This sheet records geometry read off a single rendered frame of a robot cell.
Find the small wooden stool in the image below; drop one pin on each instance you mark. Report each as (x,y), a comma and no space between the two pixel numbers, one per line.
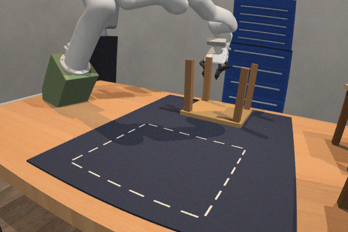
(218,112)

